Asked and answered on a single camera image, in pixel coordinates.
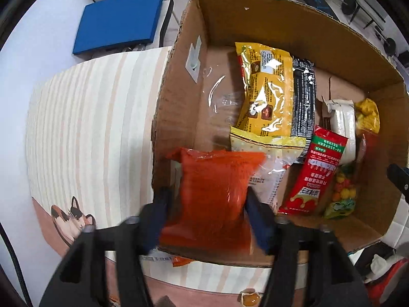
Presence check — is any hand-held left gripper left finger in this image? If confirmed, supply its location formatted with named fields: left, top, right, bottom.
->
left=38, top=187, right=172, bottom=307

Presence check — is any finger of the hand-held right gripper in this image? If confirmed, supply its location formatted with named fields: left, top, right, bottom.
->
left=387, top=163, right=409, bottom=203

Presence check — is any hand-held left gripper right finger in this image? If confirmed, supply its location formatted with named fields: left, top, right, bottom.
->
left=244, top=188, right=373, bottom=307

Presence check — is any dark red snack packet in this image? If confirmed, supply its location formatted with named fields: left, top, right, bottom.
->
left=356, top=133, right=379, bottom=167

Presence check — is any green colourful candy packet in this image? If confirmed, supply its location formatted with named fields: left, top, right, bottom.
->
left=323, top=163, right=358, bottom=220

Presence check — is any orange snack packet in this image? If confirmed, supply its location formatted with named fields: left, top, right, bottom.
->
left=160, top=148, right=267, bottom=259
left=172, top=255, right=195, bottom=267

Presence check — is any small yellow snack packet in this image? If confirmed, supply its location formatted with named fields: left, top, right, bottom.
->
left=355, top=97, right=381, bottom=135

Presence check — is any long red snack packet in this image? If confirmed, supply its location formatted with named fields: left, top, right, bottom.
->
left=278, top=125, right=349, bottom=215

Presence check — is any pale translucent snack packet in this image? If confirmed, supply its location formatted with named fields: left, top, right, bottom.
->
left=229, top=126, right=307, bottom=208

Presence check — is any long black snack packet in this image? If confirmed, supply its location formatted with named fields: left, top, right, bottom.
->
left=291, top=56, right=317, bottom=163

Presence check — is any printed cardboard box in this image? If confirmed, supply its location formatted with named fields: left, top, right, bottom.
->
left=150, top=0, right=409, bottom=269

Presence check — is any long yellow snack packet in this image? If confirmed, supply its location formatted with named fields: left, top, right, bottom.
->
left=235, top=41, right=294, bottom=138

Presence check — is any white grey snack packet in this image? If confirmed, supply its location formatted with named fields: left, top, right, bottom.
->
left=139, top=251, right=175, bottom=263

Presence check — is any clear braised egg packet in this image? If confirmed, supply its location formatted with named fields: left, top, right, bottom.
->
left=240, top=289, right=261, bottom=307

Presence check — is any striped cat print tablecloth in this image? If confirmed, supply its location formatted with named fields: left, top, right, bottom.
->
left=26, top=46, right=323, bottom=307

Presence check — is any red plastic bag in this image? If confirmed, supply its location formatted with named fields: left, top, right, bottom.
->
left=367, top=259, right=409, bottom=307

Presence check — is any short barbell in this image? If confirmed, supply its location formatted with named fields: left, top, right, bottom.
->
left=382, top=37, right=399, bottom=57

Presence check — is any blue seat cushion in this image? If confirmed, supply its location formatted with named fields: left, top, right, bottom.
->
left=72, top=0, right=166, bottom=56

